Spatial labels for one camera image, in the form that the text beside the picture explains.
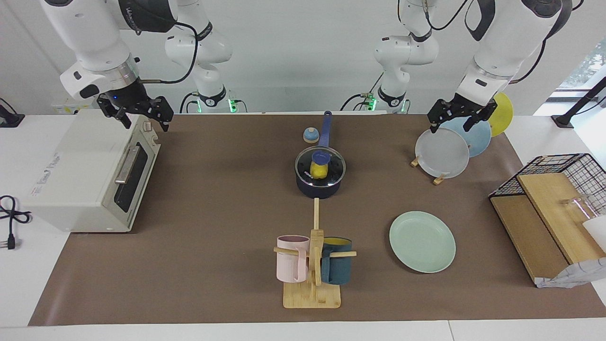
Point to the yellow lemon toy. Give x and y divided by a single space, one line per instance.
319 171

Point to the wooden plate rack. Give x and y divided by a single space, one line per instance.
439 180

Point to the pink mug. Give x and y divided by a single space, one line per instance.
291 265

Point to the green plate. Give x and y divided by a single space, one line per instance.
422 242

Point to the wooden mug tree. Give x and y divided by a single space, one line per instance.
312 296

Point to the glass lid with blue knob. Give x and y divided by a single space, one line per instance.
334 166

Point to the dark teal mug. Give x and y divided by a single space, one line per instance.
337 270

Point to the white grid patterned cloth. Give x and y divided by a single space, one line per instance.
577 274

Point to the black table clamp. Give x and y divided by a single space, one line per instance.
9 118

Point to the yellow plate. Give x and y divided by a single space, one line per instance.
503 116

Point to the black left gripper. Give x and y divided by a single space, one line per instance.
466 106

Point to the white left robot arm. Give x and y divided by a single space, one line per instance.
502 42

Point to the grey plate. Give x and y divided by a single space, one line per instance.
441 154

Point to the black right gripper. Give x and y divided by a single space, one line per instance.
130 99

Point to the brown table mat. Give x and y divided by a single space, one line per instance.
213 213

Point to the light blue plate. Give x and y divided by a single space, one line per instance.
478 135

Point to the white toaster oven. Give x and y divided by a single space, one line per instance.
80 180

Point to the clear glass cup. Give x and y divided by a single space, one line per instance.
584 206

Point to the light wooden board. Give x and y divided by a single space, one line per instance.
554 208

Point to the white cup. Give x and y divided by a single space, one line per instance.
597 232

